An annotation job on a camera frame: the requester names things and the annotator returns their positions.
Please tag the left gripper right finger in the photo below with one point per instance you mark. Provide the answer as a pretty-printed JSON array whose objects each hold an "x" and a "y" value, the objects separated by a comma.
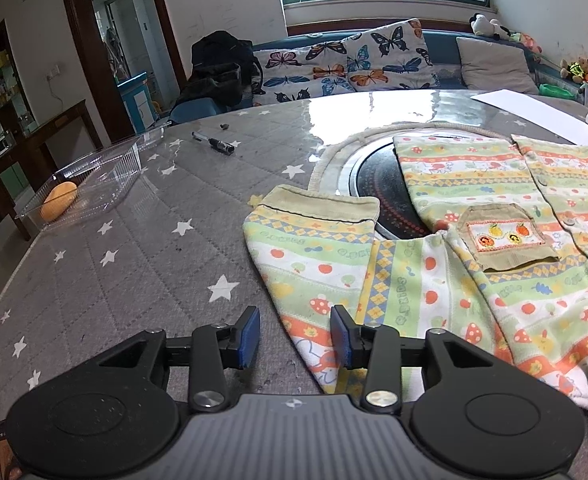
[{"x": 376, "y": 349}]

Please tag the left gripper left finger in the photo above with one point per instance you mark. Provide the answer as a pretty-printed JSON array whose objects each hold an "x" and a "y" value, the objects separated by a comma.
[{"x": 214, "y": 349}]

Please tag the colourful patterned child's garment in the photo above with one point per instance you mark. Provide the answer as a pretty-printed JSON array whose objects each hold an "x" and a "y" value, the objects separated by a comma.
[{"x": 504, "y": 264}]

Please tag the round induction cooktop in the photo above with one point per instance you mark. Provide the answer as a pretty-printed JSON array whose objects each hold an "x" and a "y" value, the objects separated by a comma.
[{"x": 366, "y": 165}]

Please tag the black marker pen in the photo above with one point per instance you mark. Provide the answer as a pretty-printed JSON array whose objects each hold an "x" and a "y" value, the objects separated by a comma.
[{"x": 217, "y": 145}]

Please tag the clear plastic tray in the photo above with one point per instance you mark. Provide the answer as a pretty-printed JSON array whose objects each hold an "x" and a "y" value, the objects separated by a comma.
[{"x": 102, "y": 178}]

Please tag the yellow mango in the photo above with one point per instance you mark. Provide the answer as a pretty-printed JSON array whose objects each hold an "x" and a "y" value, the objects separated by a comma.
[{"x": 58, "y": 201}]

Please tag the blue white small cabinet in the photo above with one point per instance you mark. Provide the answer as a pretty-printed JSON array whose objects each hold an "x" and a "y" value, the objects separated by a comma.
[{"x": 138, "y": 102}]

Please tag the dark wooden cabinet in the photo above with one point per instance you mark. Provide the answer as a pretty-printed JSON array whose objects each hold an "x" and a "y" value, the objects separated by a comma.
[{"x": 23, "y": 140}]

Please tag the black backpack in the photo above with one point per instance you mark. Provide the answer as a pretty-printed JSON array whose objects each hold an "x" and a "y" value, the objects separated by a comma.
[{"x": 223, "y": 69}]

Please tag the butterfly pillow left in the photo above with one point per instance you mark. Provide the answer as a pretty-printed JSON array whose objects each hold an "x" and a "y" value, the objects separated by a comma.
[{"x": 287, "y": 75}]

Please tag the butterfly pillow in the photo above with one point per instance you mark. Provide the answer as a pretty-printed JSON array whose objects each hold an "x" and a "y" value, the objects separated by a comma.
[
  {"x": 287, "y": 75},
  {"x": 391, "y": 57}
]

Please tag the butterfly pillow right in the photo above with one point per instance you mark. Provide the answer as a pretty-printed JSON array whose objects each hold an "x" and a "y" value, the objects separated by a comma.
[{"x": 391, "y": 57}]

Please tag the white paper sheet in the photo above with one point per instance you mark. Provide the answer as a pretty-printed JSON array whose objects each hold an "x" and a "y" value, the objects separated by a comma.
[{"x": 543, "y": 115}]

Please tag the grey cushion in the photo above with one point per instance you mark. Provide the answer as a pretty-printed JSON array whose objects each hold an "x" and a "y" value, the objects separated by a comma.
[{"x": 490, "y": 66}]

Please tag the blue sofa bench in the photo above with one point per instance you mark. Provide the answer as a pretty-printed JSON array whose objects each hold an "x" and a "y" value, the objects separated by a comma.
[{"x": 442, "y": 48}]

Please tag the panda plush toy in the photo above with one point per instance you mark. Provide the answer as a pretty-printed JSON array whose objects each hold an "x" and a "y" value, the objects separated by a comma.
[{"x": 483, "y": 27}]

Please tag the small colourful plush toys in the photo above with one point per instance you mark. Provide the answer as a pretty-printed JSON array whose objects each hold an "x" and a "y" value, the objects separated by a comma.
[{"x": 576, "y": 71}]

